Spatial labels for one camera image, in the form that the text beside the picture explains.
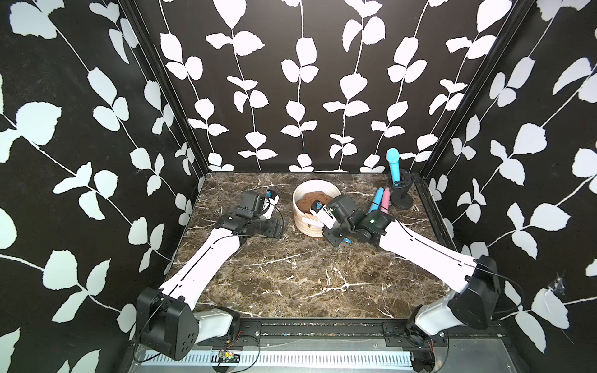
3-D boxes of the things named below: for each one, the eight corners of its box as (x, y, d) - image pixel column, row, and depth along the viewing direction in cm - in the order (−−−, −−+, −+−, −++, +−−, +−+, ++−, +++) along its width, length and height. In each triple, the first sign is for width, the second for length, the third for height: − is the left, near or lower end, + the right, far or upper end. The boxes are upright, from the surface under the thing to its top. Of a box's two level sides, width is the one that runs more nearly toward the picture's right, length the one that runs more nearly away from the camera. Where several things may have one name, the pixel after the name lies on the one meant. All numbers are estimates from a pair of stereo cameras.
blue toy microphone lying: (365, 214, 107) (367, 211, 105) (376, 189, 117) (378, 186, 115) (374, 218, 106) (376, 214, 104) (384, 192, 116) (386, 189, 114)
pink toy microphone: (379, 212, 108) (381, 209, 106) (382, 189, 117) (383, 186, 115) (387, 214, 107) (389, 211, 106) (389, 191, 116) (391, 188, 115)
